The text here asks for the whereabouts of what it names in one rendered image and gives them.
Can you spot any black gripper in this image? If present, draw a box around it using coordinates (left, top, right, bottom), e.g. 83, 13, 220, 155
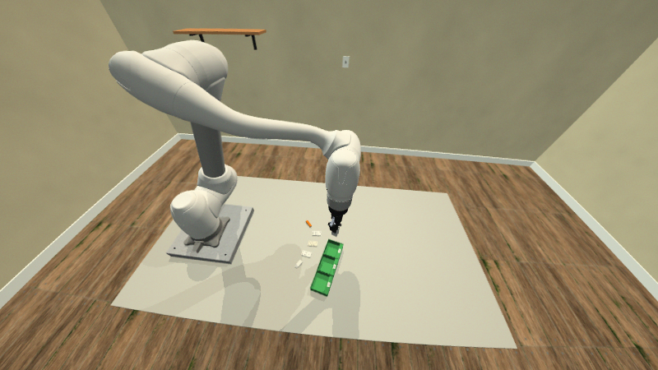
328, 206, 348, 237

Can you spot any green rack of bins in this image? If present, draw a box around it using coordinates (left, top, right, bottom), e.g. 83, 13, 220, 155
310, 239, 343, 296

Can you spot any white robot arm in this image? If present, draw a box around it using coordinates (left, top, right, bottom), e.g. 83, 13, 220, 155
109, 40, 361, 253

